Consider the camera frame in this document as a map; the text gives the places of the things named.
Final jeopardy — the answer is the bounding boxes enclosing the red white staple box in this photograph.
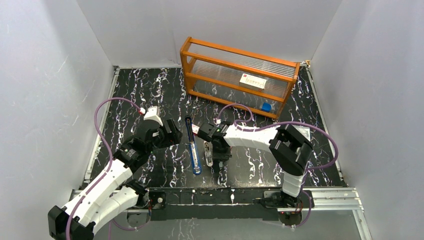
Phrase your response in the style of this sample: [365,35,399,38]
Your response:
[191,124,199,135]

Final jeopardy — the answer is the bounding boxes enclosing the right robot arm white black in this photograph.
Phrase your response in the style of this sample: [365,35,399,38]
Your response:
[194,121,313,207]

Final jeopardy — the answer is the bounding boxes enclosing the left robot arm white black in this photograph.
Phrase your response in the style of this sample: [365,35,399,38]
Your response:
[47,106,182,240]

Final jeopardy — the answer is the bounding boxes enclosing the small blue box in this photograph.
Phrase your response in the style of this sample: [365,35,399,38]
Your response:
[261,102,272,113]

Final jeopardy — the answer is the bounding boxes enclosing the white cardboard box red labels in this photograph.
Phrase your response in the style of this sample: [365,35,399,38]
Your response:
[239,73,267,92]

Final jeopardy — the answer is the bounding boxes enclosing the orange wooden shelf rack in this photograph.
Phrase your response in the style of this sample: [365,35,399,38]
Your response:
[180,36,301,120]

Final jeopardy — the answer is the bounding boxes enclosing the printed paper sheet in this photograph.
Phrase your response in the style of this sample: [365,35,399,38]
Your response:
[294,125,311,141]

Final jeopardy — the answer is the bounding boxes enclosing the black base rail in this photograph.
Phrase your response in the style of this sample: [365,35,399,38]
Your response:
[149,187,315,224]

